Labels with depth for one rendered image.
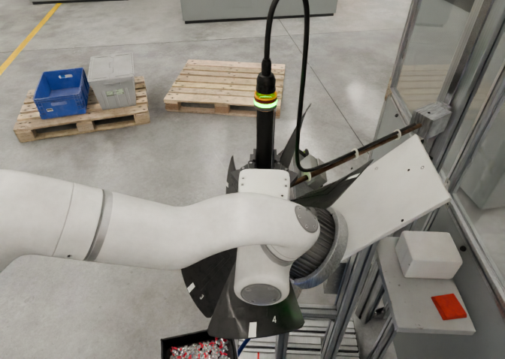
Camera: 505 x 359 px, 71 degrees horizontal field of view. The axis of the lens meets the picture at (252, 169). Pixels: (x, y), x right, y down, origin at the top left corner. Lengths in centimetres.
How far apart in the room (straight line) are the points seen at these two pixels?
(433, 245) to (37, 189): 120
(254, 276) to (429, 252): 90
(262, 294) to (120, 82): 320
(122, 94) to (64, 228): 327
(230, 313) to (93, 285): 169
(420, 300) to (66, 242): 114
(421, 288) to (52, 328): 192
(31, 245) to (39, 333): 199
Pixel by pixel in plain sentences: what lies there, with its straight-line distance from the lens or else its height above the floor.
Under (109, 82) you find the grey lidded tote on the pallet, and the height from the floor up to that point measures 44.
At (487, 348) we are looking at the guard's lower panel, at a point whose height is 82.
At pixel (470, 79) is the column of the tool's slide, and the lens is 122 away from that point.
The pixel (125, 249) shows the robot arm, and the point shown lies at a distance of 46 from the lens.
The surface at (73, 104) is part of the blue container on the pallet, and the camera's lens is 375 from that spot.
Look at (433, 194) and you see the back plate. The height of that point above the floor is 134.
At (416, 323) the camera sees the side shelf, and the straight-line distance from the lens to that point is 131.
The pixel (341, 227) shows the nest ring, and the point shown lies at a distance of 105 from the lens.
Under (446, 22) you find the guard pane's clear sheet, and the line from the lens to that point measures 172.
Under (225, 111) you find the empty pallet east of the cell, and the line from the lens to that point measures 367.
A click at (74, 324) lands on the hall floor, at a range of 238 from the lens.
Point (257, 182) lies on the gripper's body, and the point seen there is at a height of 149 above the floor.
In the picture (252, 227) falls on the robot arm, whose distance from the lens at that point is 46.
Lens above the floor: 195
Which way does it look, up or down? 41 degrees down
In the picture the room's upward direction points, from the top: straight up
